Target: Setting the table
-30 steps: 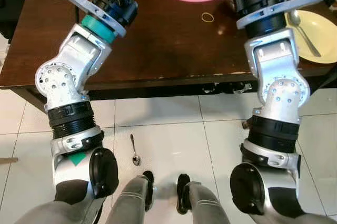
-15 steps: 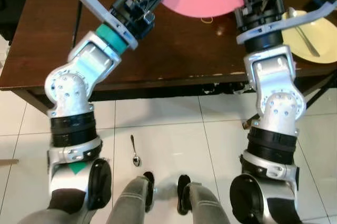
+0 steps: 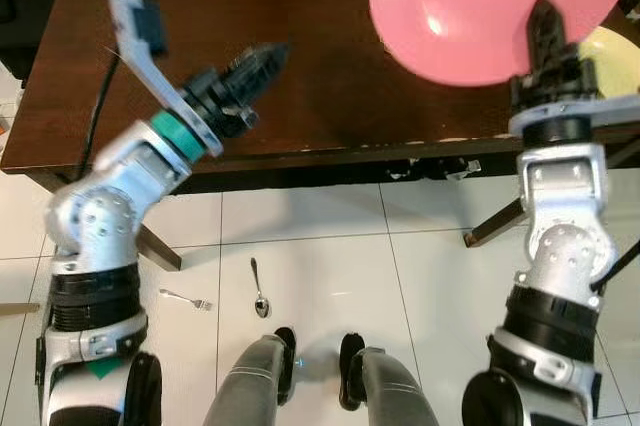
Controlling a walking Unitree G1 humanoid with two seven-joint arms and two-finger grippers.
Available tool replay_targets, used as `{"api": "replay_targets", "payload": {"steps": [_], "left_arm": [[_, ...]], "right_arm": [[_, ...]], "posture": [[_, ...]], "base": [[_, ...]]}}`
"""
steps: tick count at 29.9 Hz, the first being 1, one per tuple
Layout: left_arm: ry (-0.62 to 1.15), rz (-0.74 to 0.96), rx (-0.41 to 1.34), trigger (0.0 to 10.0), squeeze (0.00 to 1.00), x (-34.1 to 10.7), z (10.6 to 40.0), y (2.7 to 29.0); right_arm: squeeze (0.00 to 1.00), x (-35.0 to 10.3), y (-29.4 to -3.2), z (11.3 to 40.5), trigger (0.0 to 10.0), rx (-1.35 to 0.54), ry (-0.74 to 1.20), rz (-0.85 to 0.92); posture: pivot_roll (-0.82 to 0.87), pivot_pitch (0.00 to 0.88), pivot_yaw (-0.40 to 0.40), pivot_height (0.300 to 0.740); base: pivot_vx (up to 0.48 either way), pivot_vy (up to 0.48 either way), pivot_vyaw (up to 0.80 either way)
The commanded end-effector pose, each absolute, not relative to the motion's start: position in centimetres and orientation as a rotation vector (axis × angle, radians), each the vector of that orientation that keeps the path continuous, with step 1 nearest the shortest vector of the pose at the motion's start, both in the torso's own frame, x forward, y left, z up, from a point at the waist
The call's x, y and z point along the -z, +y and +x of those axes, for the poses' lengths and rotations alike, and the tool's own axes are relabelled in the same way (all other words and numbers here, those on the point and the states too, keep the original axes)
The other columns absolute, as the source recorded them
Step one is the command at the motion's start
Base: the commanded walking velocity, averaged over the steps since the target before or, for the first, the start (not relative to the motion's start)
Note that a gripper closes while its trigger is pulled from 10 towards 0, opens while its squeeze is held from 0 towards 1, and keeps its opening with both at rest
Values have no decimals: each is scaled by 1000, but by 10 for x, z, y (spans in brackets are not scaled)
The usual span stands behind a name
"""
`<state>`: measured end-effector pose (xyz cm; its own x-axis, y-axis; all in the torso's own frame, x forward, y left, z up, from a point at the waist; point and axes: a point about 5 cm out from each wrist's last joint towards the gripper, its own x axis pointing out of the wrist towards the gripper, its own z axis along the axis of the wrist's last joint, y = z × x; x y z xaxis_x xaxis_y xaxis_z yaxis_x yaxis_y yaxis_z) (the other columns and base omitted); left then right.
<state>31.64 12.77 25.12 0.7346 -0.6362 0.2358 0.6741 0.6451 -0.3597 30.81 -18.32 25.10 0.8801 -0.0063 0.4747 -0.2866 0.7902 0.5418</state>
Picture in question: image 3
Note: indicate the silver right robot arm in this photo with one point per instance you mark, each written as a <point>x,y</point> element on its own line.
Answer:
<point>565,236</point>

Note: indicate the silver metal fork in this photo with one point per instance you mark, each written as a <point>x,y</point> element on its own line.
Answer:
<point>200,303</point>

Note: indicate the grey robot leg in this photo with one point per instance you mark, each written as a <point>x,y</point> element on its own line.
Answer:
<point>250,386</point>
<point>385,391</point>

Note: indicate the silver metal spoon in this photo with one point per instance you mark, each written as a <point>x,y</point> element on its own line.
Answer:
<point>261,304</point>

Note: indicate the black chair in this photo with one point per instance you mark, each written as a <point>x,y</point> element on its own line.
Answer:
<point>25,6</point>

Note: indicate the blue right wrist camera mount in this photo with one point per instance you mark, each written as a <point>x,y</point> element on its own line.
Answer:
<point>610,108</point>

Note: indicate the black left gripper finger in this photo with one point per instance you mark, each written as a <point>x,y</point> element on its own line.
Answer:
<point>262,56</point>
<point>264,77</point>

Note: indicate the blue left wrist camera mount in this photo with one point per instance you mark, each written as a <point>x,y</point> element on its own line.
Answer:
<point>128,21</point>

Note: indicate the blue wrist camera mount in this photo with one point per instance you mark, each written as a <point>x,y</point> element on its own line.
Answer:
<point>128,21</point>
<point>610,108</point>

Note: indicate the grey right robot leg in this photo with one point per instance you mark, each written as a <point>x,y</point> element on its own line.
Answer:
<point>385,391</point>

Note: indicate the pink plate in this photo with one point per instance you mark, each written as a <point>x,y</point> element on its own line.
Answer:
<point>450,6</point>

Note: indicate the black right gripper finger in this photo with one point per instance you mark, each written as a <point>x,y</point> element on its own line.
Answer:
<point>548,36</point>

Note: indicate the dark wooden table leg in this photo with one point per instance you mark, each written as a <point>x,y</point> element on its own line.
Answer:
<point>160,249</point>
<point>495,223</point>

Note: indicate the pale yellow plate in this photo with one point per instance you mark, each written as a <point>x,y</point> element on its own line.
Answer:
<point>615,61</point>

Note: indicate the grey left robot leg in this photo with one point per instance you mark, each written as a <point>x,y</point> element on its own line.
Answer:
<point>250,386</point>

